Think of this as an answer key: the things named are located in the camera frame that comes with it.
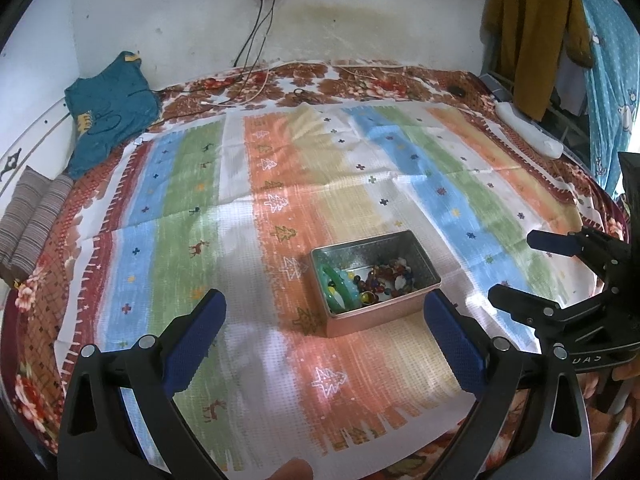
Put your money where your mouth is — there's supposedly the dark red bead bracelet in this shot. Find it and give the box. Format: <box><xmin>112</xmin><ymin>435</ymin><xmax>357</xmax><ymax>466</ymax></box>
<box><xmin>357</xmin><ymin>266</ymin><xmax>396</xmax><ymax>306</ymax></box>

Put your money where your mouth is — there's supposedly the metal tin box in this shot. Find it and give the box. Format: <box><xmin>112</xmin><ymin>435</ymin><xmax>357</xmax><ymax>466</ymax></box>
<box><xmin>310</xmin><ymin>230</ymin><xmax>442</xmax><ymax>339</ymax></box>

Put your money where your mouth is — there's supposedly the light blue bead bracelet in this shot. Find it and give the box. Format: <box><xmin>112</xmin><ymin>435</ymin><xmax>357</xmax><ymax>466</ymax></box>
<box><xmin>330</xmin><ymin>280</ymin><xmax>361</xmax><ymax>311</ymax></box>

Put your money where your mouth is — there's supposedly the pale garment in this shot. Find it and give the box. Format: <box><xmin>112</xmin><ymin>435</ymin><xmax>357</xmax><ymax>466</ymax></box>
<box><xmin>547</xmin><ymin>35</ymin><xmax>594</xmax><ymax>117</ymax></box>

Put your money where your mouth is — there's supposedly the multicolour glass bead bracelet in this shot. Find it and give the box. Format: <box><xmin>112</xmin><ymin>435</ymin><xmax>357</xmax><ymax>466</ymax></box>
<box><xmin>350</xmin><ymin>270</ymin><xmax>416</xmax><ymax>307</ymax></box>

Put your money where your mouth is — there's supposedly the person's left hand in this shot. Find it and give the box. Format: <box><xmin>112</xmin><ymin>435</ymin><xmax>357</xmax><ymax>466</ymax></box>
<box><xmin>260</xmin><ymin>458</ymin><xmax>315</xmax><ymax>480</ymax></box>

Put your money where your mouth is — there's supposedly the green jade bangle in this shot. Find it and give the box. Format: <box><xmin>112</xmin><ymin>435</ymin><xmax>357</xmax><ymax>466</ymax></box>
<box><xmin>320</xmin><ymin>264</ymin><xmax>363</xmax><ymax>312</ymax></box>

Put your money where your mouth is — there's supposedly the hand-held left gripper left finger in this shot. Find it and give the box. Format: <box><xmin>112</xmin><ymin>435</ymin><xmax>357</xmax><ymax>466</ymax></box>
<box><xmin>57</xmin><ymin>288</ymin><xmax>227</xmax><ymax>480</ymax></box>

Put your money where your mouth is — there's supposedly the black cable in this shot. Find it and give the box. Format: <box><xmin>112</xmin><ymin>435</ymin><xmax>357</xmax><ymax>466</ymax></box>
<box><xmin>234</xmin><ymin>0</ymin><xmax>265</xmax><ymax>68</ymax></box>
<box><xmin>249</xmin><ymin>0</ymin><xmax>281</xmax><ymax>70</ymax></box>

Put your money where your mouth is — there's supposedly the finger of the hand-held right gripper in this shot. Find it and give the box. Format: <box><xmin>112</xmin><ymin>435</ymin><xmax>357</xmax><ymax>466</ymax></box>
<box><xmin>527</xmin><ymin>227</ymin><xmax>627</xmax><ymax>274</ymax></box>
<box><xmin>487</xmin><ymin>284</ymin><xmax>564</xmax><ymax>342</ymax></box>

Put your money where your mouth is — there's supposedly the mustard yellow garment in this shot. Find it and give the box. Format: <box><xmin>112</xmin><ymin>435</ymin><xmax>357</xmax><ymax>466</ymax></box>
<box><xmin>481</xmin><ymin>0</ymin><xmax>596</xmax><ymax>122</ymax></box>

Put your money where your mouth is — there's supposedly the white shell bracelet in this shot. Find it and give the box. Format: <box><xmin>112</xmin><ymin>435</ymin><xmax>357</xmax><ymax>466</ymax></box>
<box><xmin>385</xmin><ymin>257</ymin><xmax>419</xmax><ymax>293</ymax></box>

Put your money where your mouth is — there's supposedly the blue dotted curtain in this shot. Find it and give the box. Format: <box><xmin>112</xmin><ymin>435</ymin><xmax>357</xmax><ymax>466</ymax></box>
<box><xmin>570</xmin><ymin>0</ymin><xmax>640</xmax><ymax>197</ymax></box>

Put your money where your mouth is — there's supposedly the grey striped cushion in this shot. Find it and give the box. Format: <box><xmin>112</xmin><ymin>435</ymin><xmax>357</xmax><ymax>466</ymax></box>
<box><xmin>0</xmin><ymin>166</ymin><xmax>76</xmax><ymax>283</ymax></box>

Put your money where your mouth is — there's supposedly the colourful striped cloth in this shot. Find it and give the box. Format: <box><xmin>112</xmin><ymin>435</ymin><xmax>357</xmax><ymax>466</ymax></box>
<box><xmin>57</xmin><ymin>102</ymin><xmax>583</xmax><ymax>473</ymax></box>

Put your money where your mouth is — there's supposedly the white bed headboard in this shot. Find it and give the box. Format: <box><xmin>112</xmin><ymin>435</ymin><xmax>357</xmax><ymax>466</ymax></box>
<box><xmin>0</xmin><ymin>95</ymin><xmax>81</xmax><ymax>201</ymax></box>

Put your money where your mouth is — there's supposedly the thin white cable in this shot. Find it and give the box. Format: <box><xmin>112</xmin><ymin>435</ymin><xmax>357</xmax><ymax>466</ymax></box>
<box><xmin>330</xmin><ymin>62</ymin><xmax>407</xmax><ymax>82</ymax></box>

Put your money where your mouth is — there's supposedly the teal shirt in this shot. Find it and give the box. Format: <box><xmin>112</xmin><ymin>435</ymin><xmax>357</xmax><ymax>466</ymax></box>
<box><xmin>65</xmin><ymin>51</ymin><xmax>162</xmax><ymax>181</ymax></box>

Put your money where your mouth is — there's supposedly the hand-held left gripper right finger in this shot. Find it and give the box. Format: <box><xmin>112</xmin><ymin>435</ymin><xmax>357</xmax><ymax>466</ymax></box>
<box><xmin>422</xmin><ymin>290</ymin><xmax>596</xmax><ymax>480</ymax></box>

